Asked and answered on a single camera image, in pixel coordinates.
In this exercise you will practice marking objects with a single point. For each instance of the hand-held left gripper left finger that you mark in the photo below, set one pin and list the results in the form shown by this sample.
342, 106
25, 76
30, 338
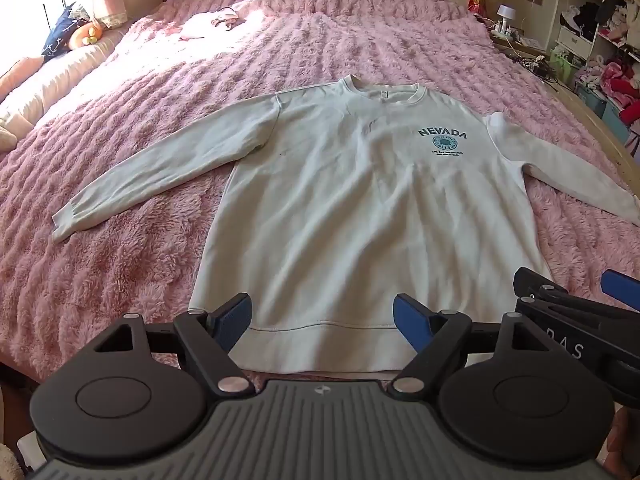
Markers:
235, 320

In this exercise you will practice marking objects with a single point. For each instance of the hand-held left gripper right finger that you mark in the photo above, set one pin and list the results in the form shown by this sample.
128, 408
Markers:
407, 317

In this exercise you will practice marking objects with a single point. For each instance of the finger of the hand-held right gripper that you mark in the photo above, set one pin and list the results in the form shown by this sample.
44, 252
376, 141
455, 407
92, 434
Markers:
622, 284
532, 282

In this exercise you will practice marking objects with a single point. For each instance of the white printed sweatshirt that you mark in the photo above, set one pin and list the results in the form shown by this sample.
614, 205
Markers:
350, 210

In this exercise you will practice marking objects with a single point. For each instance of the pink fluffy blanket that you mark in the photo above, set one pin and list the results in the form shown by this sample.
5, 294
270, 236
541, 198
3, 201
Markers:
150, 185

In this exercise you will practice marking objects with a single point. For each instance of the green storage bin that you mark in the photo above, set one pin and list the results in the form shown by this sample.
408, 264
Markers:
567, 65

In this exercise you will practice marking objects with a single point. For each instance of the white open shelf unit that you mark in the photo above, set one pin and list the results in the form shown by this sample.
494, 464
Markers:
600, 35

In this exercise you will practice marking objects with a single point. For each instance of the white table lamp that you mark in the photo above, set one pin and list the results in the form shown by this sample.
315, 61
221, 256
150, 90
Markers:
506, 14

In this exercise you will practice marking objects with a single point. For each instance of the red snack bag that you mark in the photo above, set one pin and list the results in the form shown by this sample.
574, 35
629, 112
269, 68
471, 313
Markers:
477, 1

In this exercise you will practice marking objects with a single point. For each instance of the cream bolster bedding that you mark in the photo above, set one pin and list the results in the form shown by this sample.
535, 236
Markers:
65, 75

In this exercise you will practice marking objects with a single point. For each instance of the small white cloth on bed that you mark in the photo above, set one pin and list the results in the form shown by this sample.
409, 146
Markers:
210, 22

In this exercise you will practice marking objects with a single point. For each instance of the orange plush toy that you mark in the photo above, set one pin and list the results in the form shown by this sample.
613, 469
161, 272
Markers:
85, 36

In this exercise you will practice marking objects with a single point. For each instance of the peach cushion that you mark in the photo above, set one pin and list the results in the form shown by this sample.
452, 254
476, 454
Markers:
20, 74

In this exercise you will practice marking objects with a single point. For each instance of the navy floral pillow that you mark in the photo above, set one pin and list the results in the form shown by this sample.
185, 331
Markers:
62, 30

